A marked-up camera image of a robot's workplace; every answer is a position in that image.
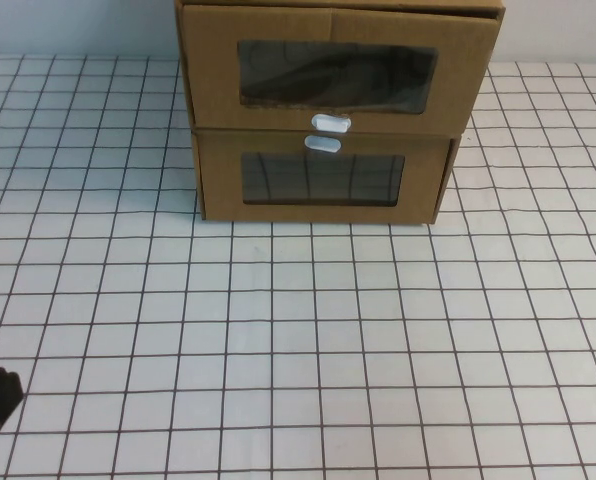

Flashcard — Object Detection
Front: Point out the cardboard drawer with wavy-reflection window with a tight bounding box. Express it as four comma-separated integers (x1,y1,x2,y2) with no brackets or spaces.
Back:
182,3,502,134

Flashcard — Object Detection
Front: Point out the brown cardboard shoe box shell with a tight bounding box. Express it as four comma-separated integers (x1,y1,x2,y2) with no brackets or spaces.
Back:
174,0,508,225

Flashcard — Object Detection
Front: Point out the cardboard drawer with grid-reflection window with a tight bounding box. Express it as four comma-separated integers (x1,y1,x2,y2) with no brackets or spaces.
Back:
193,129,454,224

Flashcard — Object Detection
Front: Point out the white plastic handle with notched ends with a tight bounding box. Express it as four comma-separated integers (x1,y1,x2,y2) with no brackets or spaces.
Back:
311,113,354,135

